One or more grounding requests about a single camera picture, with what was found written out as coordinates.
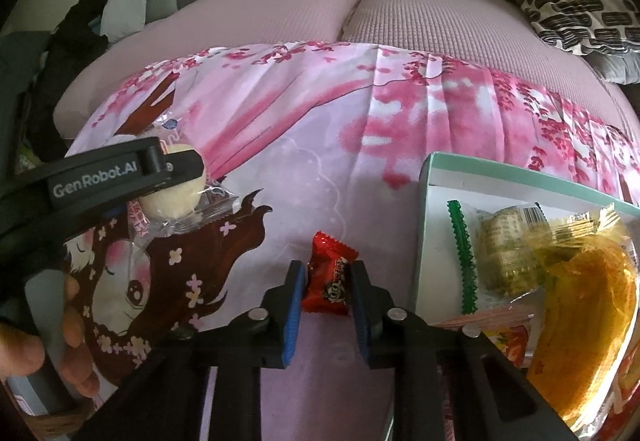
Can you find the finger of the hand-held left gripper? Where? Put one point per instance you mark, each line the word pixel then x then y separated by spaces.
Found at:
pixel 155 156

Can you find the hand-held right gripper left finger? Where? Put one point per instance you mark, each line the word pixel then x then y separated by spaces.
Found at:
pixel 292 316

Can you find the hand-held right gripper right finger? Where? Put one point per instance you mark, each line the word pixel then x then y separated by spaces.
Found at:
pixel 362 321

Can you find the clear-wrapped white bun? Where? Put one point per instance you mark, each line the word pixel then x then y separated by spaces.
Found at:
pixel 175 193

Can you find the small red candy packet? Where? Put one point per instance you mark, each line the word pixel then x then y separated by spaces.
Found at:
pixel 327 276

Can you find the teal cardboard box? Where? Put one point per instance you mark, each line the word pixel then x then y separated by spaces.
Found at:
pixel 440 221

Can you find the green-edged round biscuit packet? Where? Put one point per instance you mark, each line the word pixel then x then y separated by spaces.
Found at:
pixel 500 251

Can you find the golden yellow cake packet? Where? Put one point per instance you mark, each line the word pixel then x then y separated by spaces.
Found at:
pixel 585 321

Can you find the person's left hand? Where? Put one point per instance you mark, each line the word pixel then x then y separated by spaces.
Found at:
pixel 75 336

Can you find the dark clothing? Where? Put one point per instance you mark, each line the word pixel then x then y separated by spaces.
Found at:
pixel 70 71

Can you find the pink printed blanket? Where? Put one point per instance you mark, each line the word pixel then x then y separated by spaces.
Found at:
pixel 300 146

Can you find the pink sofa cover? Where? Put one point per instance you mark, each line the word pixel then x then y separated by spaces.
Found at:
pixel 425 26

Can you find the grey pillow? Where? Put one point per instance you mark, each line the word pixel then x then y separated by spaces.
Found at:
pixel 615 66

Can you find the black white patterned pillow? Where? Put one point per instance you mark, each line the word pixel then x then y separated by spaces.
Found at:
pixel 575 6

